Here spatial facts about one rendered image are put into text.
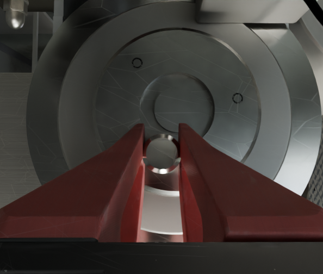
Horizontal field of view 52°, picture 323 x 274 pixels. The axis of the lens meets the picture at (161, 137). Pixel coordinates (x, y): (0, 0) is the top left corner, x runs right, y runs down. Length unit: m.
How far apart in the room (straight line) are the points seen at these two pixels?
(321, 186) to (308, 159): 0.24
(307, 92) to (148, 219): 0.10
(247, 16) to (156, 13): 0.04
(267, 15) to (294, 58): 0.03
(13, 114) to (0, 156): 0.07
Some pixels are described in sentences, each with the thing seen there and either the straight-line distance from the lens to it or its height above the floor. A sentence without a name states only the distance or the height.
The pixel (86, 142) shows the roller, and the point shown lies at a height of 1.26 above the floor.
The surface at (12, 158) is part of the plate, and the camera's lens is 0.54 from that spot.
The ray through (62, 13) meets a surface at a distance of 0.19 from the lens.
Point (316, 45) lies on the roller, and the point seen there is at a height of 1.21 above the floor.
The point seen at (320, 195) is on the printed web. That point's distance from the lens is 0.42.
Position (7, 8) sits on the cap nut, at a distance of 0.57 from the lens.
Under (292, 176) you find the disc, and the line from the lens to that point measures 0.18.
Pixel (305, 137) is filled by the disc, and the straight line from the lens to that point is 0.18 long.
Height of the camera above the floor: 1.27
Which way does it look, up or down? 4 degrees down
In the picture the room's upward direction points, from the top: 180 degrees counter-clockwise
